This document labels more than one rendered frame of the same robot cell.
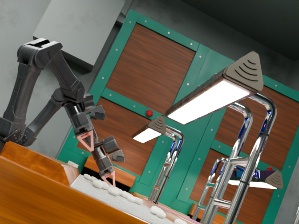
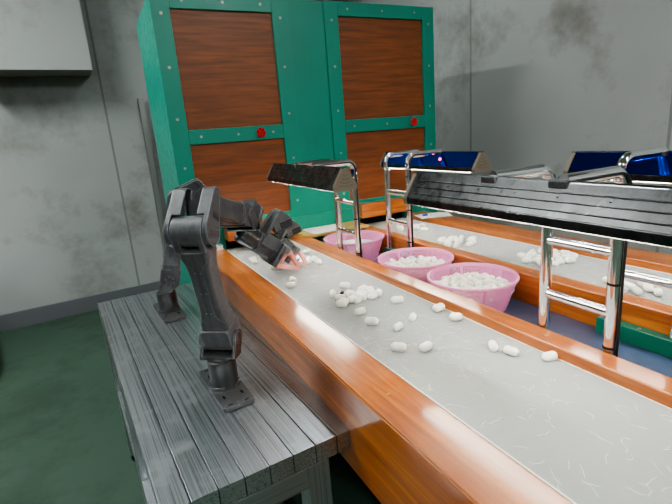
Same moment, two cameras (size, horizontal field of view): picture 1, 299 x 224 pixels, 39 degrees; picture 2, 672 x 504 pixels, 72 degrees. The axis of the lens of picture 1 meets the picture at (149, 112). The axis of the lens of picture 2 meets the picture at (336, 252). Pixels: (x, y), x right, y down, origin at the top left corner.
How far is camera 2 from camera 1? 0.80 m
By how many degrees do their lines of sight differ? 33
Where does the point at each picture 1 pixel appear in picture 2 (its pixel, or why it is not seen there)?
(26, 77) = (208, 269)
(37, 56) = (208, 236)
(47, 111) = not seen: hidden behind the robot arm
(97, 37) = (68, 23)
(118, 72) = (190, 99)
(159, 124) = (346, 180)
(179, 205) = (344, 214)
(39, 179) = not seen: outside the picture
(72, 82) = (241, 214)
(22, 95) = (217, 292)
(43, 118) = not seen: hidden behind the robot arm
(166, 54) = (236, 38)
